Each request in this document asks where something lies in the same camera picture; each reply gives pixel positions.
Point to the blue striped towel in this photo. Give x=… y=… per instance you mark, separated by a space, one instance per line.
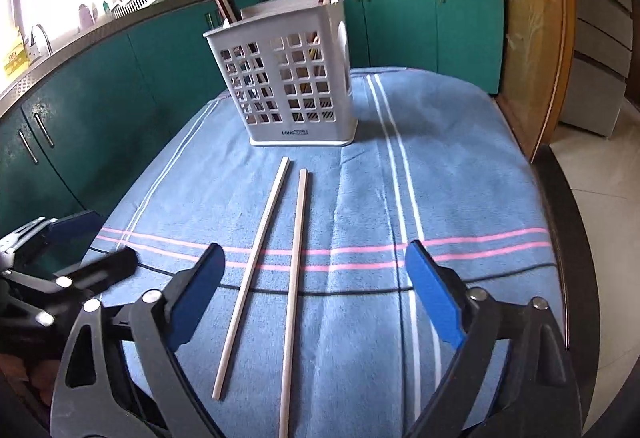
x=450 y=168

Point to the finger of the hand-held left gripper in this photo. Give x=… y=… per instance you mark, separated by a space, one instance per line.
x=107 y=268
x=75 y=224

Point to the wooden glass door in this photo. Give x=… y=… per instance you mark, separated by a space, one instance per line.
x=535 y=43

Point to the metal faucet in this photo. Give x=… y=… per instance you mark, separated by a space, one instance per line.
x=42 y=38

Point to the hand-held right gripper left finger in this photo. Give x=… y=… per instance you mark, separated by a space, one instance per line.
x=195 y=298

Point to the black chopstick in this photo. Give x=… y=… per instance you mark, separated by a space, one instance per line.
x=231 y=8

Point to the pink bottle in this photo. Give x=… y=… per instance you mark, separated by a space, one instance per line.
x=86 y=14

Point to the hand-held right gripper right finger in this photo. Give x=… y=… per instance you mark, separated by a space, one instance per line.
x=435 y=298

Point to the white plastic utensil basket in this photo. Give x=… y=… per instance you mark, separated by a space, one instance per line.
x=325 y=136

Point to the silver refrigerator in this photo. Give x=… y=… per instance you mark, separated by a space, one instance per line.
x=600 y=43

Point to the teal kitchen cabinet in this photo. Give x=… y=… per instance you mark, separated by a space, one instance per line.
x=150 y=58

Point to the yellow package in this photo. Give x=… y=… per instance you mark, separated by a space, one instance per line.
x=15 y=61

